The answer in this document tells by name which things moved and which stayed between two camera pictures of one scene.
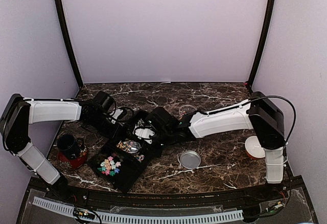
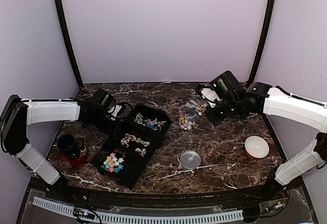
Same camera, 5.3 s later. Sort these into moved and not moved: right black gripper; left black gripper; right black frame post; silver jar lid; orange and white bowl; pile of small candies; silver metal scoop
Moved: silver metal scoop; right black gripper; pile of small candies
Not moved: silver jar lid; right black frame post; left black gripper; orange and white bowl
